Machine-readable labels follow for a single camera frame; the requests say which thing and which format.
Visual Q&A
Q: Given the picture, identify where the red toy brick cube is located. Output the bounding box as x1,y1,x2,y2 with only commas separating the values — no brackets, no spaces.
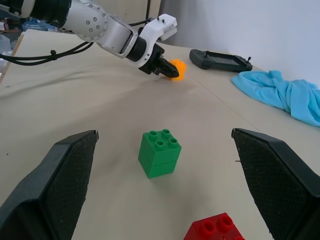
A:
182,212,246,240

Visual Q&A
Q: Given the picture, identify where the light blue cloth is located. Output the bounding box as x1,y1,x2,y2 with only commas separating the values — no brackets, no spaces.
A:
230,69,320,128

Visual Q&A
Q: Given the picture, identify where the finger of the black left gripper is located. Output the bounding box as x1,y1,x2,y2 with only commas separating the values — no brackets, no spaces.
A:
158,58,180,79

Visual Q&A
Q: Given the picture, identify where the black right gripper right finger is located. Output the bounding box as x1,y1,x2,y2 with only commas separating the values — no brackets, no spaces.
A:
231,127,320,240

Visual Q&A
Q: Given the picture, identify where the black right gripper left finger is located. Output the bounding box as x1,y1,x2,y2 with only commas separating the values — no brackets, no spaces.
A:
0,129,99,240

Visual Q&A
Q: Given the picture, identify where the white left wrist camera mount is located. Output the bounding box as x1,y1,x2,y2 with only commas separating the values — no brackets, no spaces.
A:
138,13,178,68

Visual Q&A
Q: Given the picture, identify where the green toy brick cube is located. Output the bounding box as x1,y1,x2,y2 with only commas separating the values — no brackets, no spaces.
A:
137,128,183,180

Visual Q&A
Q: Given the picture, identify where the black handheld controller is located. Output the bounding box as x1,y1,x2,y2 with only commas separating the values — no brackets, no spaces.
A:
188,48,254,73

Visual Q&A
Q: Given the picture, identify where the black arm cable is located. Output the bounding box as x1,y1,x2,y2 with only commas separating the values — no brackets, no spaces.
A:
0,0,161,67

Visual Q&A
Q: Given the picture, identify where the orange toy brick cube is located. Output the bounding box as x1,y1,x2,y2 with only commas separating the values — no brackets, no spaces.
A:
166,58,187,82

